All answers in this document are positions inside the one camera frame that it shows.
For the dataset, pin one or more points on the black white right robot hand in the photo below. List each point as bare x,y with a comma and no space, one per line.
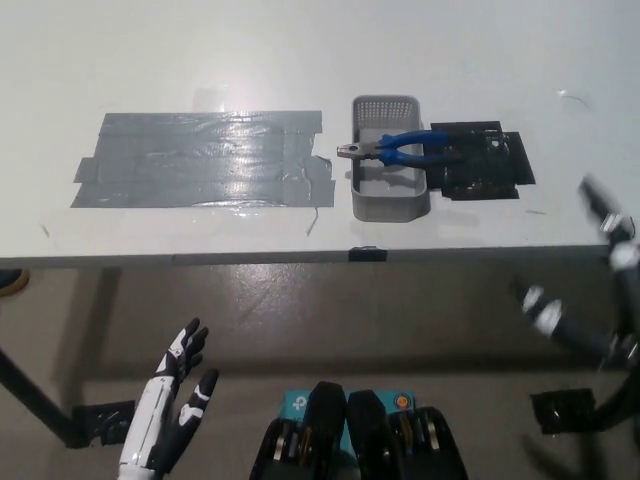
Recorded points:
575,325

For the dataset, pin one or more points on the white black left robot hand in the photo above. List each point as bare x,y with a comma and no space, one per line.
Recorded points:
150,415

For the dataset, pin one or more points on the black floor tape patch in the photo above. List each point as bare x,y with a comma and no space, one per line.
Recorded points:
105,422
562,410

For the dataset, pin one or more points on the yellow black round object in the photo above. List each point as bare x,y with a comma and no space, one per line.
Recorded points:
11,282

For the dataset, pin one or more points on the small black tape strip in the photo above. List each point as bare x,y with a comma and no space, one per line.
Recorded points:
367,255

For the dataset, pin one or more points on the grey perforated plastic basket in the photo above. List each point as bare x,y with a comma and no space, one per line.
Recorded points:
387,202

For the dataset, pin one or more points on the grey duct tape patch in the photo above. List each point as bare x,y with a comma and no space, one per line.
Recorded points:
200,160

